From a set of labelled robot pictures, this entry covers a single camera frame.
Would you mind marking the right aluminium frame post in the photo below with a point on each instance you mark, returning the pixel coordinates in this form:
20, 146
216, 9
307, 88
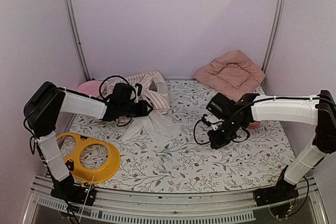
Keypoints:
273, 35

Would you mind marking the white flexible tent pole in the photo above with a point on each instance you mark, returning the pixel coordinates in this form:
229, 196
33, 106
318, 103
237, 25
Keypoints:
94, 156

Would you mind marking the pink cat-ear pet bowl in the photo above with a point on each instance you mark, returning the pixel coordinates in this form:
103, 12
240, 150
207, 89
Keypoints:
254, 125

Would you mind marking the striped pet tent fabric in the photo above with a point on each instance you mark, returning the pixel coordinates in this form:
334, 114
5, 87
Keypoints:
154, 91

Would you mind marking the aluminium frame post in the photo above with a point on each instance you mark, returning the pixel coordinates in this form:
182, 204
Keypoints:
273, 35
76, 39

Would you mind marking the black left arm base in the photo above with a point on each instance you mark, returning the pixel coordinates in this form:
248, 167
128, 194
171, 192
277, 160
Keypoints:
68, 191

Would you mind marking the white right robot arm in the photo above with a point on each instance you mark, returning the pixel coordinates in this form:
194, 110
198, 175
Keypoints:
309, 121

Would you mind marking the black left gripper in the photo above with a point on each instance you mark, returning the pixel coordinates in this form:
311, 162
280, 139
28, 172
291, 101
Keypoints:
143, 111

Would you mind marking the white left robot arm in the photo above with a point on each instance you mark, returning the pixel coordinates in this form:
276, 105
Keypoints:
42, 111

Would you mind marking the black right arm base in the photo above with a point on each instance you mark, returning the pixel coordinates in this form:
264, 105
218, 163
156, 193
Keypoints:
281, 191

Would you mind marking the yellow double bowl holder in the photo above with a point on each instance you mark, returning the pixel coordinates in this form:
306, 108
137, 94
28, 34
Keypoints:
72, 146

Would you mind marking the left aluminium frame post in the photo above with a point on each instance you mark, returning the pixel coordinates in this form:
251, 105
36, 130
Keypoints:
76, 39

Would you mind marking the front aluminium rail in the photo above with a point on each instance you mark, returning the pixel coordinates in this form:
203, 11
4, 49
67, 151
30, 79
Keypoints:
116, 206

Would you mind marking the pink gingham cushion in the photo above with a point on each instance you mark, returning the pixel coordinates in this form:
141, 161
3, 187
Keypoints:
232, 74

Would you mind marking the pink bowl behind tent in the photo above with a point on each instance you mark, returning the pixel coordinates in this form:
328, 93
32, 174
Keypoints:
90, 88

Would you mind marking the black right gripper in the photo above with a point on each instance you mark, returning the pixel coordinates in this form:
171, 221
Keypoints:
216, 142

